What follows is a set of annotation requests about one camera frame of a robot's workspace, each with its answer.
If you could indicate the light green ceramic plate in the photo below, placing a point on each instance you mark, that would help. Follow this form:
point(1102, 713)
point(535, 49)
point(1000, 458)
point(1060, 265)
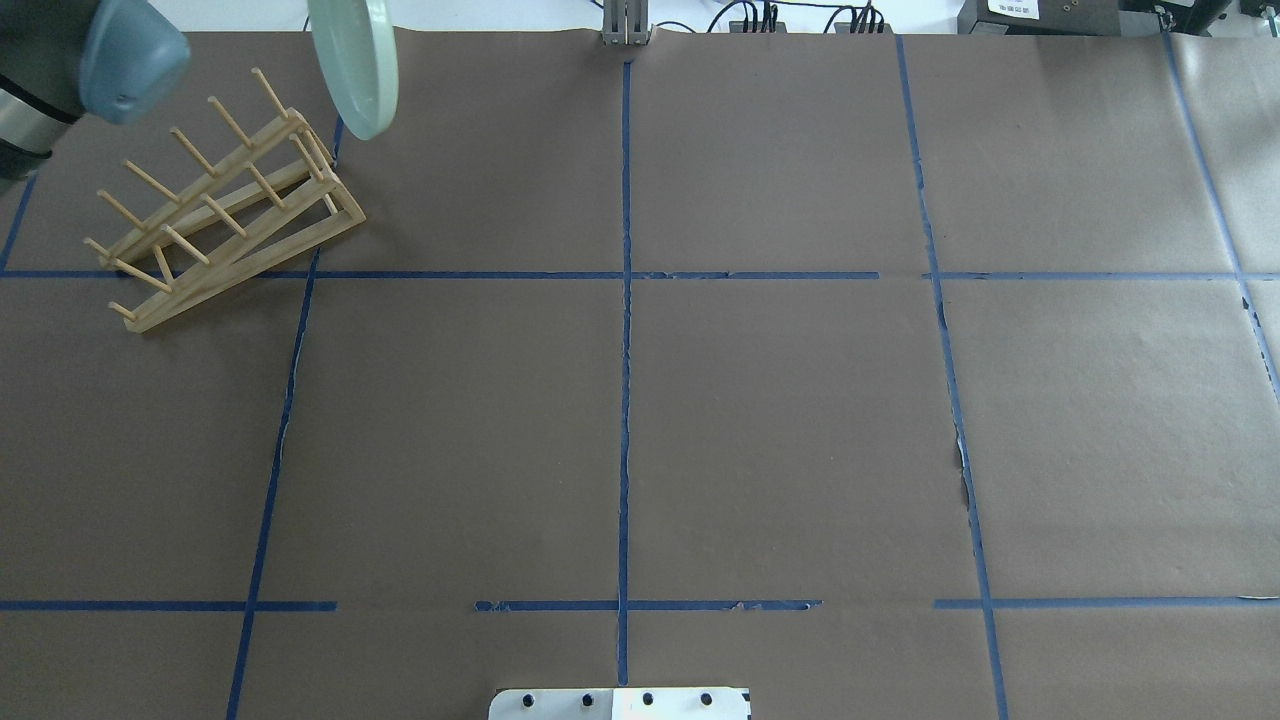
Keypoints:
point(356, 49)

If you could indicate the aluminium frame post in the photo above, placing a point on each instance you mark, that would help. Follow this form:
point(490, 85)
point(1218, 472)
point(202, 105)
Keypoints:
point(625, 22)

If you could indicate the black usb hub right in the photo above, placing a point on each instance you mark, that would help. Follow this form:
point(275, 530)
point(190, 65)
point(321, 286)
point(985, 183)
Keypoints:
point(864, 19)

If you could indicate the wooden dish rack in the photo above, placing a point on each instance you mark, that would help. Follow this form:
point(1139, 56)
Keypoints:
point(275, 195)

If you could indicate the black box with label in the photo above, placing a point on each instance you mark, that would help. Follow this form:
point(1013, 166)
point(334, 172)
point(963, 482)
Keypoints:
point(1062, 18)

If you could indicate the black usb hub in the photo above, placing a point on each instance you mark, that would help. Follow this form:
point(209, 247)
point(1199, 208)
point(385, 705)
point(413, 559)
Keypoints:
point(757, 19)
point(864, 19)

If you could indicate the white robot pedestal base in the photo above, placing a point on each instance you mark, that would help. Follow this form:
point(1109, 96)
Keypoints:
point(714, 702)

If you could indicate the black usb hub left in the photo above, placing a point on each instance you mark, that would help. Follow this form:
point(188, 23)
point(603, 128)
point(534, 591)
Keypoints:
point(757, 19)

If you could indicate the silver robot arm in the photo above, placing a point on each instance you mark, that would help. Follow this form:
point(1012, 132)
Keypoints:
point(61, 60)

